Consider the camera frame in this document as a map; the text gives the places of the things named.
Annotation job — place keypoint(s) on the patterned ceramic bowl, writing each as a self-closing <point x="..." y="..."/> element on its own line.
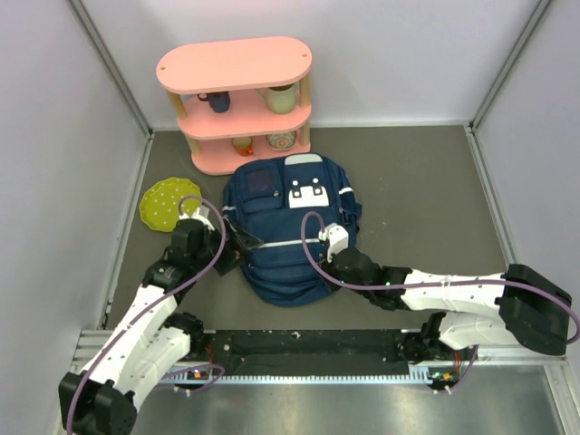
<point x="282" y="141"/>

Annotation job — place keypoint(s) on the navy blue student backpack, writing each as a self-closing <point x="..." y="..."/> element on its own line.
<point x="268" y="198"/>

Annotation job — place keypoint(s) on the green polka dot plate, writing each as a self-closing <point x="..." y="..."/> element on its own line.
<point x="159" y="205"/>

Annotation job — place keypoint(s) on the small orange cup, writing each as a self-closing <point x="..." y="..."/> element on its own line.
<point x="243" y="146"/>

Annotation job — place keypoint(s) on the dark blue mug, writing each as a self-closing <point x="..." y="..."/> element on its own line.
<point x="219" y="102"/>

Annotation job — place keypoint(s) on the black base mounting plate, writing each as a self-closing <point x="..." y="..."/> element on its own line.
<point x="390" y="344"/>

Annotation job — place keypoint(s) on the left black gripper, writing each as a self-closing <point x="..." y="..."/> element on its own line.
<point x="234" y="252"/>

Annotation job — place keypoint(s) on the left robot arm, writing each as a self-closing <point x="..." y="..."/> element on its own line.
<point x="105" y="396"/>

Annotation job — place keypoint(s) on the pale green mug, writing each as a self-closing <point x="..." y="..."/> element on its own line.
<point x="280" y="99"/>

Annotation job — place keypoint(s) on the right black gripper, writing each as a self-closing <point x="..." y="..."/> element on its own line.
<point x="331" y="265"/>

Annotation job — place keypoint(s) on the pink three-tier wooden shelf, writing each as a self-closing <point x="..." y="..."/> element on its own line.
<point x="238" y="67"/>

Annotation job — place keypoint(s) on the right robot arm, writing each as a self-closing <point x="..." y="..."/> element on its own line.
<point x="519" y="306"/>

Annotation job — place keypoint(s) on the aluminium frame rail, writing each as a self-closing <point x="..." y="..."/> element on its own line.
<point x="197" y="374"/>

